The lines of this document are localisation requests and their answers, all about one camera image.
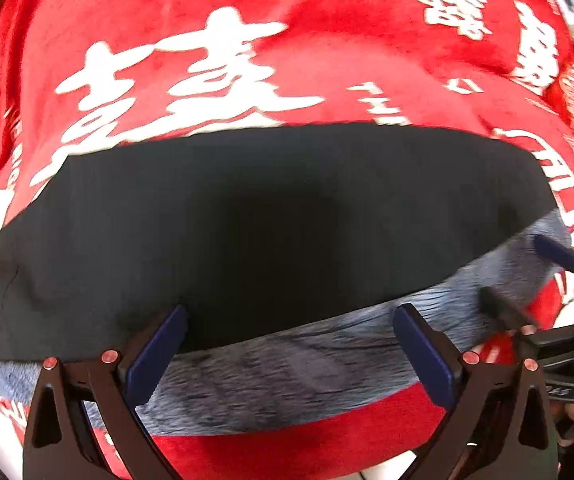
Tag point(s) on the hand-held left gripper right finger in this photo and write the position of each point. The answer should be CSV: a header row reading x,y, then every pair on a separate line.
x,y
424,355

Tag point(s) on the red printed blanket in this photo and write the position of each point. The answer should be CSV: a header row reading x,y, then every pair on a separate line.
x,y
317,35

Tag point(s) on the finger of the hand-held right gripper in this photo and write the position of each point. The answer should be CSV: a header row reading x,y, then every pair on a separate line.
x,y
557,254
504,307

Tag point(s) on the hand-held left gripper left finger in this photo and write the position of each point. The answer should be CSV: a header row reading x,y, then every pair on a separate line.
x,y
159,355

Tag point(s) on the black pants with blue lining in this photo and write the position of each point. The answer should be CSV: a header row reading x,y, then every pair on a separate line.
x,y
267,235

